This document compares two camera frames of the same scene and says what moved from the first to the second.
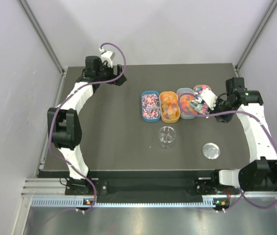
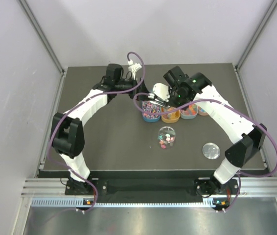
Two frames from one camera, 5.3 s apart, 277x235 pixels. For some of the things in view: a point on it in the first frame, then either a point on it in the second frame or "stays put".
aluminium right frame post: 257,34 stays put
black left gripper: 118,73 to 141,91
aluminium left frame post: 42,35 stays put
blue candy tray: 150,106 stays put
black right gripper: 224,119 to 171,91
